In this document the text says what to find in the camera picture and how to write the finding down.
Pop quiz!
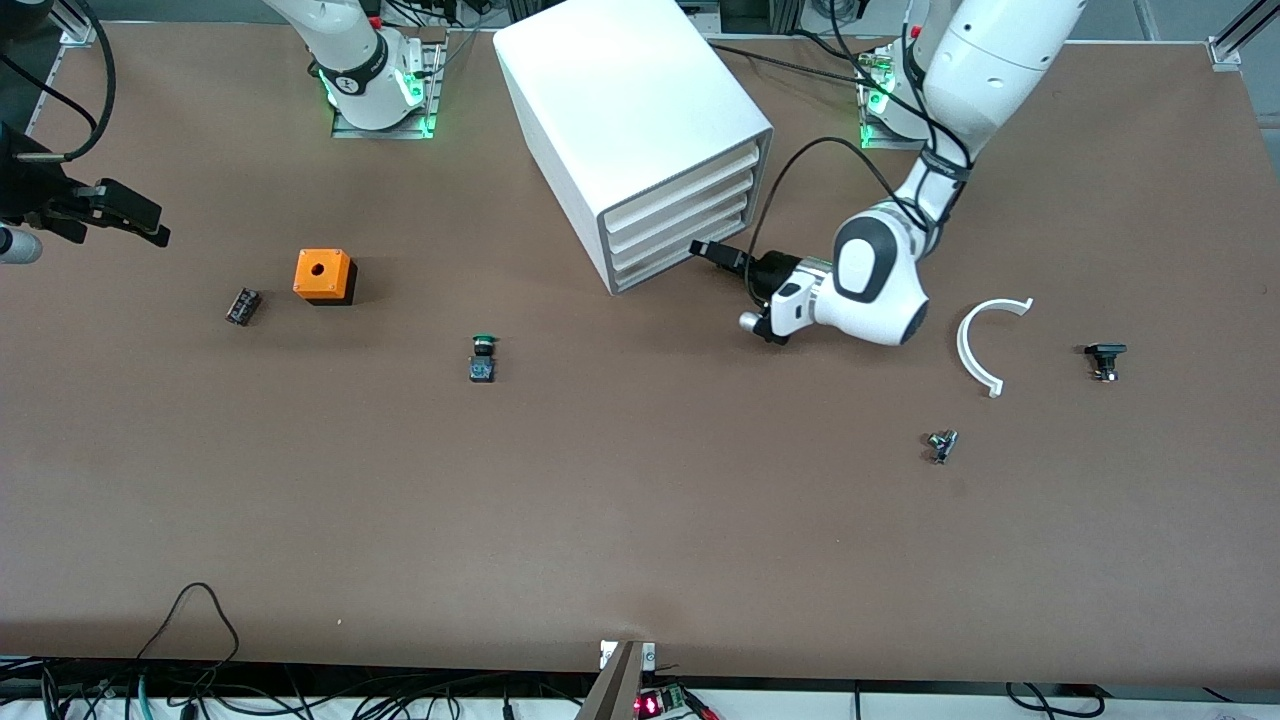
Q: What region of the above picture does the orange box with black base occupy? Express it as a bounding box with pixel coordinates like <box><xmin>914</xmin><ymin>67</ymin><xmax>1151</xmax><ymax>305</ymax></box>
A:
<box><xmin>293</xmin><ymin>248</ymin><xmax>359</xmax><ymax>307</ymax></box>

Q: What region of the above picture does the circuit board with red light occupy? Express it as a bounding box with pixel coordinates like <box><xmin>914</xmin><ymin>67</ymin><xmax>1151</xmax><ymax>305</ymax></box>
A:
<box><xmin>635</xmin><ymin>685</ymin><xmax>716</xmax><ymax>720</ymax></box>

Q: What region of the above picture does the aluminium frame profile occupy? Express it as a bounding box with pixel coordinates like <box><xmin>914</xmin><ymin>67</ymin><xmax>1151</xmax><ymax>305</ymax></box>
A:
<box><xmin>55</xmin><ymin>0</ymin><xmax>101</xmax><ymax>48</ymax></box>
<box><xmin>1205</xmin><ymin>0</ymin><xmax>1280</xmax><ymax>71</ymax></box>

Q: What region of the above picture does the white curved plastic arc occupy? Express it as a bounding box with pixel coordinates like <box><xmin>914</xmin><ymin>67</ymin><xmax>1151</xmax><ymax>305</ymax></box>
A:
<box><xmin>956</xmin><ymin>297</ymin><xmax>1035</xmax><ymax>399</ymax></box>

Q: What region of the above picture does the white drawer cabinet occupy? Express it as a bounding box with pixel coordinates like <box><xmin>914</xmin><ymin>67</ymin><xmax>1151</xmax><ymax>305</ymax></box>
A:
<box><xmin>493</xmin><ymin>0</ymin><xmax>776</xmax><ymax>297</ymax></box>

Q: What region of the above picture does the black cable on table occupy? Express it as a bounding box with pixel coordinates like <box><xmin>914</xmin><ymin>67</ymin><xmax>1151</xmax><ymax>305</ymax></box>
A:
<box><xmin>705</xmin><ymin>40</ymin><xmax>881</xmax><ymax>86</ymax></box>

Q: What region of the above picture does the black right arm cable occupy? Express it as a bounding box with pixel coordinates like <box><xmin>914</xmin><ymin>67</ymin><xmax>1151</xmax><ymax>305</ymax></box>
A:
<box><xmin>0</xmin><ymin>0</ymin><xmax>118</xmax><ymax>161</ymax></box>

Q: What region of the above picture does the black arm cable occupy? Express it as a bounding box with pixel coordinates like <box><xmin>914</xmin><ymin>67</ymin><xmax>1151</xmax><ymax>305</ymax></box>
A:
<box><xmin>745</xmin><ymin>137</ymin><xmax>926</xmax><ymax>301</ymax></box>
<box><xmin>0</xmin><ymin>0</ymin><xmax>118</xmax><ymax>161</ymax></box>

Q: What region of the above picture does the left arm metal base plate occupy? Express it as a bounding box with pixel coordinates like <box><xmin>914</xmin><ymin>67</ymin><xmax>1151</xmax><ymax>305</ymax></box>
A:
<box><xmin>858</xmin><ymin>50</ymin><xmax>926</xmax><ymax>151</ymax></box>

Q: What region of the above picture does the black cable bundle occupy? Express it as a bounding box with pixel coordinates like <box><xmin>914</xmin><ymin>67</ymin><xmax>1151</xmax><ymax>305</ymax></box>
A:
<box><xmin>0</xmin><ymin>655</ymin><xmax>601</xmax><ymax>720</ymax></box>

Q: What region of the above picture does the thin black looped cable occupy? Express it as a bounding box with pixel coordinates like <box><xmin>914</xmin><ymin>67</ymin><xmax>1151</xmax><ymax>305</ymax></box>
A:
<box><xmin>135</xmin><ymin>583</ymin><xmax>241</xmax><ymax>691</ymax></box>

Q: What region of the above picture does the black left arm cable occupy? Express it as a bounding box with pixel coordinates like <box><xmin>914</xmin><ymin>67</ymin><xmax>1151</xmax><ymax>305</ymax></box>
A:
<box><xmin>745</xmin><ymin>137</ymin><xmax>926</xmax><ymax>301</ymax></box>

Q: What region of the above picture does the white plastic drawer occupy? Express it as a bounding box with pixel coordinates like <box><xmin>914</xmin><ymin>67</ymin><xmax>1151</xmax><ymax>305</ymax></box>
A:
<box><xmin>608</xmin><ymin>188</ymin><xmax>759</xmax><ymax>273</ymax></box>
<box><xmin>612</xmin><ymin>208</ymin><xmax>753</xmax><ymax>293</ymax></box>
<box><xmin>600</xmin><ymin>140</ymin><xmax>766</xmax><ymax>236</ymax></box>
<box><xmin>605</xmin><ymin>165</ymin><xmax>763</xmax><ymax>254</ymax></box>

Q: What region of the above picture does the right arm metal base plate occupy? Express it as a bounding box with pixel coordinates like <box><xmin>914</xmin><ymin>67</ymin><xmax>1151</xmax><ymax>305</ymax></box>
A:
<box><xmin>330</xmin><ymin>40</ymin><xmax>446</xmax><ymax>139</ymax></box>

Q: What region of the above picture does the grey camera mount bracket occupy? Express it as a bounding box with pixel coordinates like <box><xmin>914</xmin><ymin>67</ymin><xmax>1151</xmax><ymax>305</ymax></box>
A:
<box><xmin>575</xmin><ymin>640</ymin><xmax>656</xmax><ymax>720</ymax></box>

